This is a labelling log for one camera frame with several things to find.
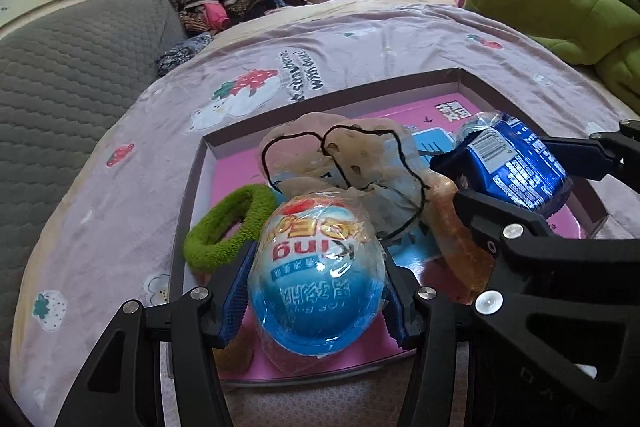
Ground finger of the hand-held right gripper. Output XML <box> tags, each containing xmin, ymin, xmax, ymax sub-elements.
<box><xmin>431</xmin><ymin>154</ymin><xmax>640</xmax><ymax>388</ymax></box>
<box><xmin>530</xmin><ymin>119</ymin><xmax>640</xmax><ymax>195</ymax></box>

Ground blue egg-shaped candy toy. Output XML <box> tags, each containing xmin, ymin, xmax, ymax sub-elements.
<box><xmin>247</xmin><ymin>188</ymin><xmax>388</xmax><ymax>365</ymax></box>

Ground clear packet of orange crackers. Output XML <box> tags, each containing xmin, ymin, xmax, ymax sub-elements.
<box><xmin>427</xmin><ymin>172</ymin><xmax>496</xmax><ymax>303</ymax></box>

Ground green fuzzy hair ring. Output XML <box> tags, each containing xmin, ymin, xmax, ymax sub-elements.
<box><xmin>183</xmin><ymin>184</ymin><xmax>278</xmax><ymax>275</ymax></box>

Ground shallow brown cardboard box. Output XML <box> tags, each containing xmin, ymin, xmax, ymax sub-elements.
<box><xmin>167</xmin><ymin>67</ymin><xmax>608</xmax><ymax>385</ymax></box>

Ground dark floral cloth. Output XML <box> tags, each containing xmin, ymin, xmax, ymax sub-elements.
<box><xmin>155</xmin><ymin>32</ymin><xmax>216</xmax><ymax>78</ymax></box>

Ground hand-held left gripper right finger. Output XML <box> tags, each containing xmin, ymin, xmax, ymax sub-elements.
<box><xmin>382</xmin><ymin>247</ymin><xmax>481</xmax><ymax>427</ymax></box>

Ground green fleece blanket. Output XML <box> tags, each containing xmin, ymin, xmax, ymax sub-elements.
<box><xmin>465</xmin><ymin>0</ymin><xmax>640</xmax><ymax>108</ymax></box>

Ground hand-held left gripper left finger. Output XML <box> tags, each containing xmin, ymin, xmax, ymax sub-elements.
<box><xmin>55</xmin><ymin>241</ymin><xmax>258</xmax><ymax>427</ymax></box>

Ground blue snack packet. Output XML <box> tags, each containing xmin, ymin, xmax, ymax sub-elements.
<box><xmin>452</xmin><ymin>112</ymin><xmax>573</xmax><ymax>214</ymax></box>

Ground beige hair scrunchie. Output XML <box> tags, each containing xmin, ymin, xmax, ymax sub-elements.
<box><xmin>260</xmin><ymin>112</ymin><xmax>456</xmax><ymax>248</ymax></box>

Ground grey quilted headboard cover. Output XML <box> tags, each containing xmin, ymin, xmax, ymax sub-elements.
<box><xmin>0</xmin><ymin>0</ymin><xmax>188</xmax><ymax>358</ymax></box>

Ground pile of colourful clothes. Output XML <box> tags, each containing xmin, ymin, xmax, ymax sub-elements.
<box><xmin>167</xmin><ymin>0</ymin><xmax>308</xmax><ymax>35</ymax></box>

